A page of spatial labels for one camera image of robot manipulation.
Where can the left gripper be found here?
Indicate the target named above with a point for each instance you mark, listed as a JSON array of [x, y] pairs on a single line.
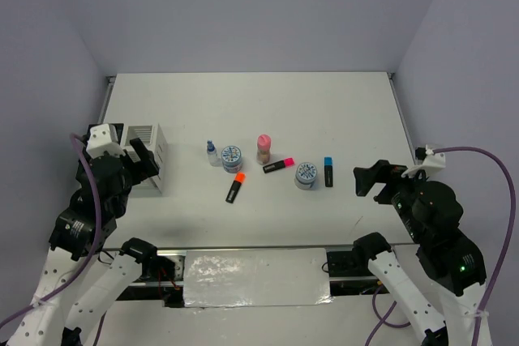
[[146, 166]]

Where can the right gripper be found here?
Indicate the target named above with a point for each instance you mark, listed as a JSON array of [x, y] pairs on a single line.
[[364, 176]]

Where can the blue highlighter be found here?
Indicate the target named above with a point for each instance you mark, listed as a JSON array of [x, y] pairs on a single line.
[[328, 171]]

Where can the small clear dropper bottle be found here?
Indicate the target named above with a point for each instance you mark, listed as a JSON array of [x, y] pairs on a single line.
[[212, 154]]

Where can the blue patterned round tin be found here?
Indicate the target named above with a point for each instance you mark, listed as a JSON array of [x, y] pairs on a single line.
[[231, 158]]

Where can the pink highlighter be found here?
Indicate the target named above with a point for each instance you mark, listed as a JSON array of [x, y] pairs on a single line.
[[278, 165]]

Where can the orange highlighter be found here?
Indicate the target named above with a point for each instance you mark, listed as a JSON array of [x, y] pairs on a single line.
[[235, 187]]

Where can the pink capped glitter jar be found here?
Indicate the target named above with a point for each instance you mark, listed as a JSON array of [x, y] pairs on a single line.
[[263, 144]]

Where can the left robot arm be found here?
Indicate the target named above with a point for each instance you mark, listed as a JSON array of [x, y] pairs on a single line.
[[59, 313]]

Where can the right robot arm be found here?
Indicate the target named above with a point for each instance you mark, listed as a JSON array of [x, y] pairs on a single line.
[[440, 292]]

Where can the white slatted container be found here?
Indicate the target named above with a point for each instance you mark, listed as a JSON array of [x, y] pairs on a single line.
[[148, 141]]

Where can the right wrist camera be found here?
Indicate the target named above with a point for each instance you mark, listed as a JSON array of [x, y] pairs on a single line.
[[427, 163]]

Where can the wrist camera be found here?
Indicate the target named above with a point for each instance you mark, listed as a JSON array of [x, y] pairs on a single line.
[[103, 140], [427, 163]]

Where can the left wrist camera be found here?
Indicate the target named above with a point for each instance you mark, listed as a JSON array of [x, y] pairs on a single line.
[[103, 140]]

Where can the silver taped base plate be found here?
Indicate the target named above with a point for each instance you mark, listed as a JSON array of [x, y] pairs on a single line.
[[255, 278]]

